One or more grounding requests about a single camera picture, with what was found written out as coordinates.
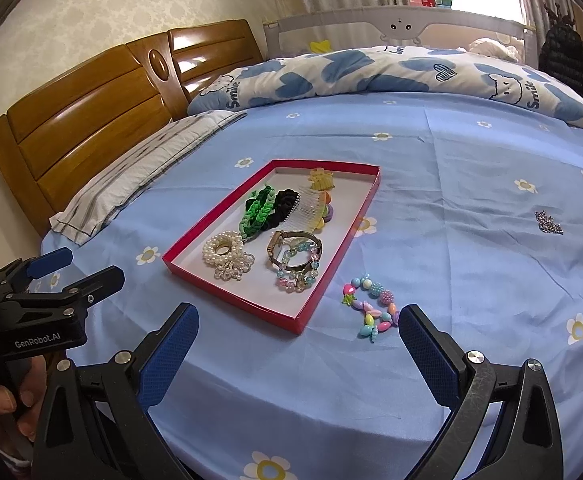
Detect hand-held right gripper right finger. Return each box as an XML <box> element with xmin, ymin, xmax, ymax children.
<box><xmin>399</xmin><ymin>304</ymin><xmax>565</xmax><ymax>480</ymax></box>

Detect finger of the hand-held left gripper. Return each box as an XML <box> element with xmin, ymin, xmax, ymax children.
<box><xmin>2</xmin><ymin>266</ymin><xmax>126</xmax><ymax>321</ymax></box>
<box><xmin>0</xmin><ymin>247</ymin><xmax>75</xmax><ymax>301</ymax></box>

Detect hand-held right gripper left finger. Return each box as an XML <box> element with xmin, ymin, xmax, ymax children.
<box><xmin>32</xmin><ymin>302</ymin><xmax>200</xmax><ymax>480</ymax></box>

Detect colourful bead bracelet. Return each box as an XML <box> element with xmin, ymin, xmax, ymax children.
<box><xmin>341</xmin><ymin>272</ymin><xmax>401</xmax><ymax>343</ymax></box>

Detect pearl bead hair tie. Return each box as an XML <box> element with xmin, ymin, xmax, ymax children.
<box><xmin>202</xmin><ymin>230</ymin><xmax>256</xmax><ymax>281</ymax></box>

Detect pastel crystal bead bracelet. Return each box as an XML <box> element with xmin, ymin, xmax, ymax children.
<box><xmin>274</xmin><ymin>242</ymin><xmax>322</xmax><ymax>292</ymax></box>

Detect gold wristwatch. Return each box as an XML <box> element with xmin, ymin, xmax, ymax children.
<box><xmin>264</xmin><ymin>230</ymin><xmax>323</xmax><ymax>271</ymax></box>

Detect red cardboard tray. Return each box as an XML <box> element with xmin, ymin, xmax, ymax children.
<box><xmin>162</xmin><ymin>159</ymin><xmax>382</xmax><ymax>336</ymax></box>

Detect multicoloured flower hair clip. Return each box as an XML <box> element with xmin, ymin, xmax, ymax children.
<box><xmin>316</xmin><ymin>200</ymin><xmax>337</xmax><ymax>231</ymax></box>

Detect clear plastic hair comb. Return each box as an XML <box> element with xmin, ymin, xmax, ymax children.
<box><xmin>282</xmin><ymin>184</ymin><xmax>332</xmax><ymax>233</ymax></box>

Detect black velvet scrunchie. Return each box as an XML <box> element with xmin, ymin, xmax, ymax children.
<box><xmin>259</xmin><ymin>189</ymin><xmax>299</xmax><ymax>233</ymax></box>

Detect grey striped pillow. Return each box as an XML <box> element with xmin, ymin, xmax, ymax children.
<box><xmin>49</xmin><ymin>109</ymin><xmax>248</xmax><ymax>246</ymax></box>

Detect wooden headboard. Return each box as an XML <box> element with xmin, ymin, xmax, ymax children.
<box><xmin>0</xmin><ymin>19</ymin><xmax>265</xmax><ymax>236</ymax></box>

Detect rhinestone hair clip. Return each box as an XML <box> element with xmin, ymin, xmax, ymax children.
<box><xmin>534</xmin><ymin>210</ymin><xmax>565</xmax><ymax>236</ymax></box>

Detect blue floral bed sheet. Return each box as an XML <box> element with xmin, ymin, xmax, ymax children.
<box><xmin>26</xmin><ymin>87</ymin><xmax>583</xmax><ymax>480</ymax></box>

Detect yellow hair claw clip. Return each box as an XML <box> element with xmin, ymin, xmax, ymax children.
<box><xmin>307</xmin><ymin>167</ymin><xmax>336</xmax><ymax>193</ymax></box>

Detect blue heart print quilt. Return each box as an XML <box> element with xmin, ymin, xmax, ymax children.
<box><xmin>186</xmin><ymin>46</ymin><xmax>583</xmax><ymax>137</ymax></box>

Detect white plush toy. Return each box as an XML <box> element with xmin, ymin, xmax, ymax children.
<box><xmin>466</xmin><ymin>37</ymin><xmax>522</xmax><ymax>63</ymax></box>

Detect black quilted bag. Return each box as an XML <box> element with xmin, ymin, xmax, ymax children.
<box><xmin>539</xmin><ymin>2</ymin><xmax>583</xmax><ymax>116</ymax></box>

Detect green hair tie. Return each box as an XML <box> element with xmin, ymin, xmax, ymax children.
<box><xmin>239</xmin><ymin>185</ymin><xmax>278</xmax><ymax>241</ymax></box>

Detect grey bed guard rail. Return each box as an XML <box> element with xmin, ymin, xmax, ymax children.
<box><xmin>263</xmin><ymin>8</ymin><xmax>539</xmax><ymax>68</ymax></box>

